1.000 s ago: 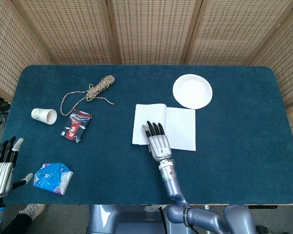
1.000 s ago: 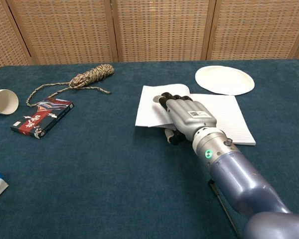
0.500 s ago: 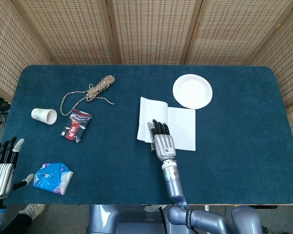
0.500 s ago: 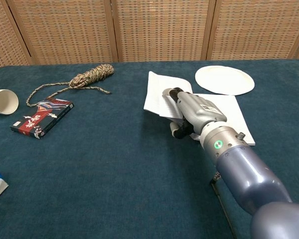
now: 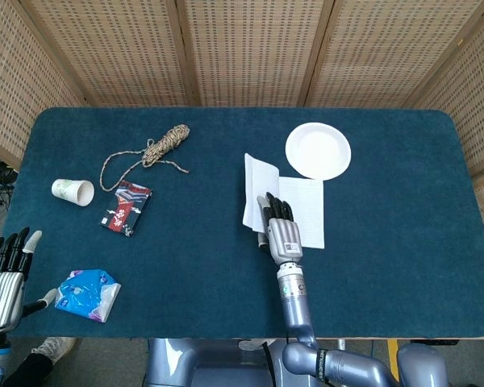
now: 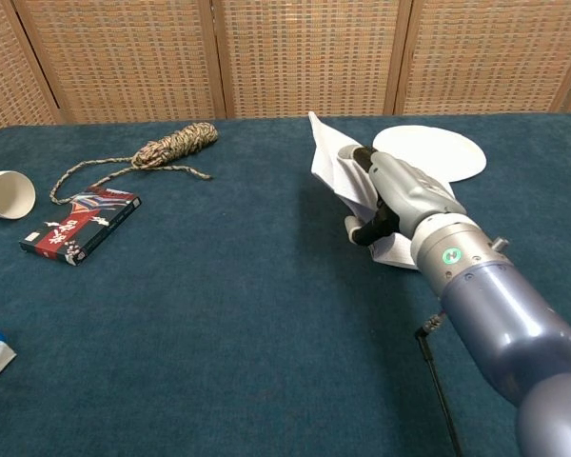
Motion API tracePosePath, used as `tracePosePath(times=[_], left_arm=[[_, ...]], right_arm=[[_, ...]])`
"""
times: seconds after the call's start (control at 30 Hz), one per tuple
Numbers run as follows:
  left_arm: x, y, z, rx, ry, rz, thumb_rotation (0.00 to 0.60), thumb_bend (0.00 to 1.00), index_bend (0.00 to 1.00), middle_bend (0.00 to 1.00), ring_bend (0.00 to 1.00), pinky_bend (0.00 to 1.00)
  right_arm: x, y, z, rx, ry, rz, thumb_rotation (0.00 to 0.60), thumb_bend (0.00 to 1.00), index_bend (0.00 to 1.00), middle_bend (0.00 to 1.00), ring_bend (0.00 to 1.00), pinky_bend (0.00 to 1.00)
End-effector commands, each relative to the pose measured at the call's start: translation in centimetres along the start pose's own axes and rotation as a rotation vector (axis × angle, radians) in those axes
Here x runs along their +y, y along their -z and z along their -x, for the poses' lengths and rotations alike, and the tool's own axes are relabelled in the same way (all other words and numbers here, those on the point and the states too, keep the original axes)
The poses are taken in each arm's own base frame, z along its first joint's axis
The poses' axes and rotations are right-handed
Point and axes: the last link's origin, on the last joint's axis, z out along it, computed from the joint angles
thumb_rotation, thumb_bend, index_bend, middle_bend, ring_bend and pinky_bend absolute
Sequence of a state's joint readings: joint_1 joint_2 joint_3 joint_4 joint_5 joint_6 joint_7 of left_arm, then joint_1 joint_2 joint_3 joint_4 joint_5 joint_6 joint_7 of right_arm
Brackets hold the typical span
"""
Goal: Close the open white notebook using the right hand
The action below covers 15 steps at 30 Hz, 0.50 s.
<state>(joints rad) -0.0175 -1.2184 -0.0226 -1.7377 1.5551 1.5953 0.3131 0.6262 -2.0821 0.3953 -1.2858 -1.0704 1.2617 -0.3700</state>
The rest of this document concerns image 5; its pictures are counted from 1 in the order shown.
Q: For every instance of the black red printed box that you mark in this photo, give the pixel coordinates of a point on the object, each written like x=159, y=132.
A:
x=125, y=209

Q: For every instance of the blue white tissue pack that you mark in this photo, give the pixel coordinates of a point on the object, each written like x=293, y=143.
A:
x=86, y=294

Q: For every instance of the light grey shoe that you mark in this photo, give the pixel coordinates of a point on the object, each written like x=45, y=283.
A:
x=58, y=347

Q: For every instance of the woven bamboo folding screen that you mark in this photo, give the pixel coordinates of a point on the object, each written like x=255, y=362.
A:
x=246, y=48

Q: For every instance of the white paper cup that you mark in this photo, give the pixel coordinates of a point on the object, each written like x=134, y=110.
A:
x=70, y=191

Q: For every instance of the white paper plate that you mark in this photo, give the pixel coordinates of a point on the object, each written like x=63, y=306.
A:
x=318, y=151

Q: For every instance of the dark teal table cloth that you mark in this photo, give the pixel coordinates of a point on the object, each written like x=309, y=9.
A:
x=185, y=262

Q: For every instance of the white lined yellow-cover notebook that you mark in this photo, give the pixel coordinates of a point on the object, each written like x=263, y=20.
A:
x=302, y=201

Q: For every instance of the silver-blue robot torso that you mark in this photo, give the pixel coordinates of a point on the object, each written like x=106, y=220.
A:
x=209, y=367

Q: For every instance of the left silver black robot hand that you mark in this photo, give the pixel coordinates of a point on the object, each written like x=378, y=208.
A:
x=2, y=290

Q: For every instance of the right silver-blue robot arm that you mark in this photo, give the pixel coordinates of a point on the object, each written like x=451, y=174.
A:
x=296, y=306

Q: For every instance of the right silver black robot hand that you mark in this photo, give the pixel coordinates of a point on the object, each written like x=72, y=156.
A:
x=284, y=238

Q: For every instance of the black trouser leg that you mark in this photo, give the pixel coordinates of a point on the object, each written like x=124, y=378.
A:
x=28, y=373

